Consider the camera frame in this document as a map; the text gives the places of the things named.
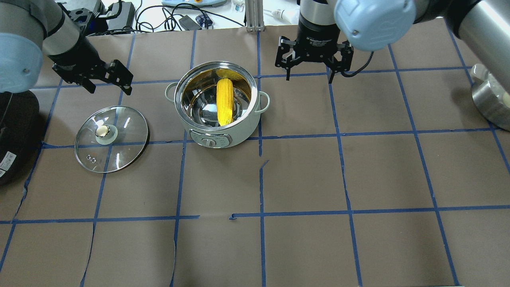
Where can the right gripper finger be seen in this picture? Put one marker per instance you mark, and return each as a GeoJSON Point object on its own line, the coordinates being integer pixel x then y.
{"type": "Point", "coordinates": [342, 59]}
{"type": "Point", "coordinates": [286, 57]}

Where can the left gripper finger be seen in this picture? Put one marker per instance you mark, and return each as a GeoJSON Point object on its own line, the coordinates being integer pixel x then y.
{"type": "Point", "coordinates": [118, 74]}
{"type": "Point", "coordinates": [74, 77]}

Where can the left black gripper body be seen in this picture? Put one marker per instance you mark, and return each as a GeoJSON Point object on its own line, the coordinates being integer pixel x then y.
{"type": "Point", "coordinates": [76, 54]}

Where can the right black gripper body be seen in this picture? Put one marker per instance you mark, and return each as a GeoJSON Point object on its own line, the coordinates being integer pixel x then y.
{"type": "Point", "coordinates": [316, 35]}

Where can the glass pot lid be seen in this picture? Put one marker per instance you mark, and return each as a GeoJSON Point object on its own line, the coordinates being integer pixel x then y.
{"type": "Point", "coordinates": [111, 139]}

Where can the yellow corn cob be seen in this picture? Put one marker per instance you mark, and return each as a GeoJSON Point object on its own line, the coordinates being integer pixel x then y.
{"type": "Point", "coordinates": [225, 96]}

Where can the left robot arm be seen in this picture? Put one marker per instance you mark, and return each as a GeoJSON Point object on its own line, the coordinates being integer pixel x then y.
{"type": "Point", "coordinates": [32, 29]}

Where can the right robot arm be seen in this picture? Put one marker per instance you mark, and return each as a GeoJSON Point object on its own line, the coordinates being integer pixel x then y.
{"type": "Point", "coordinates": [370, 25]}

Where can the pale green electric pot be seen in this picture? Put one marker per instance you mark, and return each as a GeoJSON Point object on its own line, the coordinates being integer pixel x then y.
{"type": "Point", "coordinates": [194, 99]}

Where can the steel pot at right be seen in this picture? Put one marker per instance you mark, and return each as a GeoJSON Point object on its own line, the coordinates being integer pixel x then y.
{"type": "Point", "coordinates": [489, 97]}

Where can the white light bulb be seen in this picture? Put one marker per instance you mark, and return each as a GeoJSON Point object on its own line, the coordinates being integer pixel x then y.
{"type": "Point", "coordinates": [289, 16]}

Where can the black power brick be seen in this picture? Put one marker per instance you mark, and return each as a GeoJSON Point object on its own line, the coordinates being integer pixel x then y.
{"type": "Point", "coordinates": [126, 17]}

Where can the black rice cooker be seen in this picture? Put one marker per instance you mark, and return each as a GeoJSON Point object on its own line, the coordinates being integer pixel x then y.
{"type": "Point", "coordinates": [20, 128]}

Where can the black power adapter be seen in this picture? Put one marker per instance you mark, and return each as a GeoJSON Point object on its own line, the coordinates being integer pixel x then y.
{"type": "Point", "coordinates": [188, 24]}

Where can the aluminium frame post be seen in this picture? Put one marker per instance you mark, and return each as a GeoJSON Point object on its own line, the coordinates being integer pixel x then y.
{"type": "Point", "coordinates": [254, 15]}

